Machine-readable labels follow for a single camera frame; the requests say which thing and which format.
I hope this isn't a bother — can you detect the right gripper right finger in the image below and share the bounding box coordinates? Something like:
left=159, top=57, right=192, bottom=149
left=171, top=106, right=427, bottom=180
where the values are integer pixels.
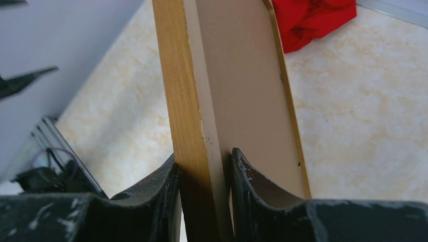
left=231, top=148, right=427, bottom=241

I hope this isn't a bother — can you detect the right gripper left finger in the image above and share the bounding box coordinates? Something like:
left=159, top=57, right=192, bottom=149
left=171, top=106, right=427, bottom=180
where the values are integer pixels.
left=1, top=156, right=181, bottom=241

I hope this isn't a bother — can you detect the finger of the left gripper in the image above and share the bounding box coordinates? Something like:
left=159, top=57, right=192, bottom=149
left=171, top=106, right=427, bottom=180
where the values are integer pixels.
left=1, top=66, right=59, bottom=99
left=0, top=0, right=27, bottom=6

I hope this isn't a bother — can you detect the wooden picture frame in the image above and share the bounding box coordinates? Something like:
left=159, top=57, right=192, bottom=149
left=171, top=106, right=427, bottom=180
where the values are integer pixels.
left=152, top=1, right=309, bottom=241

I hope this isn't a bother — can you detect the brown backing board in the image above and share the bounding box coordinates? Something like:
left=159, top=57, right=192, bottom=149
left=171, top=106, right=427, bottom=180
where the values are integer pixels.
left=196, top=1, right=310, bottom=198

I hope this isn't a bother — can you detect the red crumpled cloth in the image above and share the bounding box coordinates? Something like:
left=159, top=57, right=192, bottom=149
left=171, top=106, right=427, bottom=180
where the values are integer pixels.
left=272, top=0, right=357, bottom=53

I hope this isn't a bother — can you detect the aluminium rail front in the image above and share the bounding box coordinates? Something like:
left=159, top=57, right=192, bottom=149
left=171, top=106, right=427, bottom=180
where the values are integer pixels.
left=29, top=116, right=108, bottom=199

